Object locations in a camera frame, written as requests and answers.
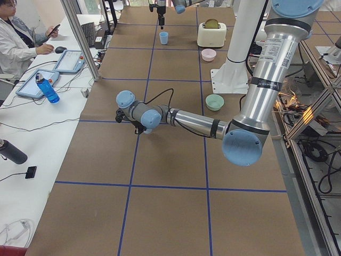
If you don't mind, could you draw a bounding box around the aluminium frame post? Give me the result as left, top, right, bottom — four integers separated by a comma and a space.
60, 0, 100, 82

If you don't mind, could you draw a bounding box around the teach pendant tablet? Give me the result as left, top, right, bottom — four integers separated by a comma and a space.
53, 50, 85, 74
16, 69, 60, 99

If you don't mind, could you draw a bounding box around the bread slice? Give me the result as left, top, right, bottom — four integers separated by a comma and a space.
204, 19, 220, 29

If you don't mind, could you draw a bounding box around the black computer mouse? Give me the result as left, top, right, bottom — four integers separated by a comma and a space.
54, 46, 67, 54

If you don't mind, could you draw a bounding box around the seated person white coat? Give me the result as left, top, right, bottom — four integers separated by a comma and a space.
1, 1, 59, 79

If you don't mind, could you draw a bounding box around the teach pendant tablet near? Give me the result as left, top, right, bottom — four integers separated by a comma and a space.
16, 69, 60, 99

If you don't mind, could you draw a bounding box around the black keyboard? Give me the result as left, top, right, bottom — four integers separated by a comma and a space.
81, 22, 95, 47

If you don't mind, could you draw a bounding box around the cream toaster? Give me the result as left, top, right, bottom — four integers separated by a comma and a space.
197, 22, 227, 48

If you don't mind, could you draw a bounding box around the green bowl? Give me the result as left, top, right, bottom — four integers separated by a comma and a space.
205, 94, 224, 111

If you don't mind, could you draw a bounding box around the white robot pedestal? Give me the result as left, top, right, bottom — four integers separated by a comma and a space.
211, 0, 268, 94

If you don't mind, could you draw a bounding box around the teach pendant tablet far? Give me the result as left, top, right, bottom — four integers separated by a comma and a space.
53, 50, 85, 74

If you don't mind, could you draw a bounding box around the blue water bottle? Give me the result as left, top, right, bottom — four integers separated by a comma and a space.
35, 73, 60, 103

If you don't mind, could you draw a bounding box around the light blue cup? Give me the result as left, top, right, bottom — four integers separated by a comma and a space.
159, 31, 168, 45

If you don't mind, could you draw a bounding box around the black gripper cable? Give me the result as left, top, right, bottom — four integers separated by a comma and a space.
138, 88, 175, 107

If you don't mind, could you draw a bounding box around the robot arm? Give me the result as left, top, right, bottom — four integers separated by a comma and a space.
116, 1, 322, 166
149, 0, 202, 30

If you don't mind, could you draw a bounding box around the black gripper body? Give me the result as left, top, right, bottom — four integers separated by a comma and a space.
115, 108, 147, 134
149, 0, 166, 24

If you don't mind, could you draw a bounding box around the small black square device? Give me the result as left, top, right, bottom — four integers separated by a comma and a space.
25, 166, 37, 179

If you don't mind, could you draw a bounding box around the pink bowl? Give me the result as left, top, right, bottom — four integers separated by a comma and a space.
201, 49, 216, 62

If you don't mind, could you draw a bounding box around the dark grey thermos bottle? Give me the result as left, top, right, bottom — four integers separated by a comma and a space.
1, 139, 28, 164

